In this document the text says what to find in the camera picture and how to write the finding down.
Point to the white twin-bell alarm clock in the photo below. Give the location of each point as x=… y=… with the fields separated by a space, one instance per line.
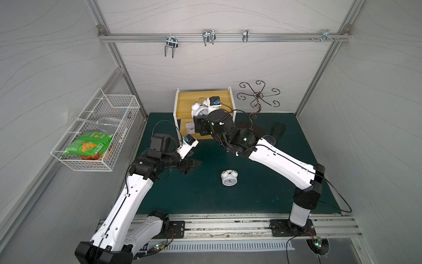
x=229 y=177
x=199 y=109

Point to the clear drinking glass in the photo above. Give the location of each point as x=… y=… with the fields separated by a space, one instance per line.
x=270 y=139

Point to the metal single hook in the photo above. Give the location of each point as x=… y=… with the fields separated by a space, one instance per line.
x=245 y=36

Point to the metal double hook left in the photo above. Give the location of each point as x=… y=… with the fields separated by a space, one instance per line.
x=172 y=44

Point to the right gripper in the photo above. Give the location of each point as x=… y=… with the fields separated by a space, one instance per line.
x=200 y=124

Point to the white wire basket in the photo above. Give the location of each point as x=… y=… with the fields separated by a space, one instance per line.
x=124 y=107

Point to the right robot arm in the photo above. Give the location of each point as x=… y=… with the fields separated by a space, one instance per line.
x=306 y=178

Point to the green snack bag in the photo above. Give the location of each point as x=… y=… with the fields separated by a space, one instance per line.
x=90 y=144

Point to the metal scroll jewelry stand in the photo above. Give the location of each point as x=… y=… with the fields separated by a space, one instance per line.
x=258 y=99

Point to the clear wine glass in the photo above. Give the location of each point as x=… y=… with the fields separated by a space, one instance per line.
x=108 y=125

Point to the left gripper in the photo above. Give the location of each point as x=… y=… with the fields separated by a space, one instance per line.
x=186 y=164

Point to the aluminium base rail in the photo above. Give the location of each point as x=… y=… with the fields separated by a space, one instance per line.
x=261 y=227

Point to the aluminium top rail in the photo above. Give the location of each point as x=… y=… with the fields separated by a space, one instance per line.
x=220 y=37

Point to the red snack package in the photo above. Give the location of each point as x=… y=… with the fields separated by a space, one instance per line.
x=97 y=156

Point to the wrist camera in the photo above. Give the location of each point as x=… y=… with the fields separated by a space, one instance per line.
x=213 y=103
x=188 y=142

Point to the wooden two-tier shelf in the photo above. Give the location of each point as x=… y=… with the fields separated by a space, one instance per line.
x=184 y=101

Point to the metal double hook middle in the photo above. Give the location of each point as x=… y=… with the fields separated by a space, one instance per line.
x=208 y=36

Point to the dark tinted glass cup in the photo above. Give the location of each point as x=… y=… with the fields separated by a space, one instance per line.
x=277 y=130

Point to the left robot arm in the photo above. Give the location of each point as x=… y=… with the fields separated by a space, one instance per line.
x=113 y=243

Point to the white square alarm clock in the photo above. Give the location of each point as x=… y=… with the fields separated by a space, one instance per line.
x=190 y=128

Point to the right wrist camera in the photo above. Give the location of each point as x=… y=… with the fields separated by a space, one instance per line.
x=213 y=103

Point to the metal double hook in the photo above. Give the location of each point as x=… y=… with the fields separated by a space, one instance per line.
x=172 y=44
x=208 y=36

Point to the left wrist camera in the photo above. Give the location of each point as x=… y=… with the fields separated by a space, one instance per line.
x=188 y=142

